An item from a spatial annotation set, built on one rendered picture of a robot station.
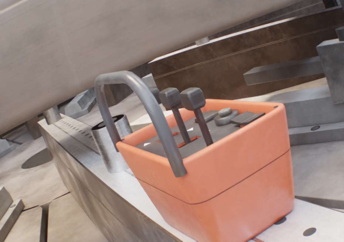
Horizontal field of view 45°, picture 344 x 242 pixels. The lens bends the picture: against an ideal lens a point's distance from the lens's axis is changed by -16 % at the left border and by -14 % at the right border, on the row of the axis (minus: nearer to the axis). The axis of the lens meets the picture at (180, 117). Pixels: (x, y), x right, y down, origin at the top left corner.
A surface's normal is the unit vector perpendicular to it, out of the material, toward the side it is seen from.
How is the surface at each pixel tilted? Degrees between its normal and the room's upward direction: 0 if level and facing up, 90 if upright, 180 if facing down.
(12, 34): 90
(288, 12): 90
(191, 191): 99
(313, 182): 0
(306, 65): 90
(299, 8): 90
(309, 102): 72
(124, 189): 0
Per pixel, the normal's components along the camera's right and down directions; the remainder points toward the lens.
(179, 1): 0.48, 0.02
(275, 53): -0.33, 0.33
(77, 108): 0.04, 0.22
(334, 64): -0.63, 0.41
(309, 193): -0.36, -0.91
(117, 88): 0.88, -0.25
